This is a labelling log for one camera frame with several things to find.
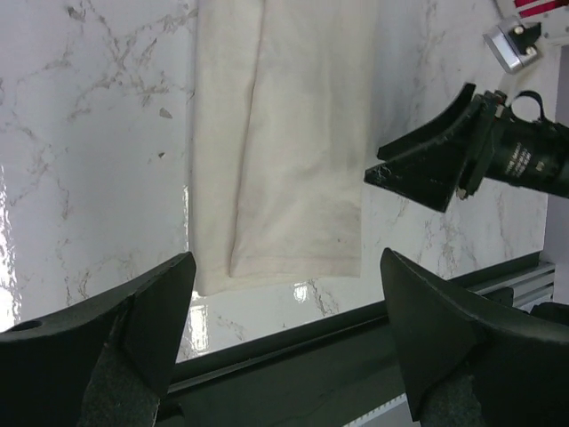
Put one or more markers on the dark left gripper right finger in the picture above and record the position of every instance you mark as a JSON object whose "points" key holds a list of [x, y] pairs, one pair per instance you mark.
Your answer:
{"points": [[469, 361]]}

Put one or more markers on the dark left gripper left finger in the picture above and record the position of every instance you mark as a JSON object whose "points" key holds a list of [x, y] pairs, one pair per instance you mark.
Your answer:
{"points": [[105, 361]]}

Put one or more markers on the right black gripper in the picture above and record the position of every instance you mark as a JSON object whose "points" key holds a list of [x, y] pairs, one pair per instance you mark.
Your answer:
{"points": [[431, 171]]}

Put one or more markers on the cream white t shirt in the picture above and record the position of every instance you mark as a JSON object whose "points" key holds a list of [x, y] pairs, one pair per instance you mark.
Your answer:
{"points": [[283, 115]]}

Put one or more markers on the white laundry basket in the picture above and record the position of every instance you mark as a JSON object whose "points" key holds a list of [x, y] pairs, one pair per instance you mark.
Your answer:
{"points": [[530, 8]]}

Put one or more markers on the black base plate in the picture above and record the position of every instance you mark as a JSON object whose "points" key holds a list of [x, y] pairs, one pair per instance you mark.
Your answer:
{"points": [[332, 372]]}

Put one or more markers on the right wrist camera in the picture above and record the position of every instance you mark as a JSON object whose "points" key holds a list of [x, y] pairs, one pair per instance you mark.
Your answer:
{"points": [[513, 43]]}

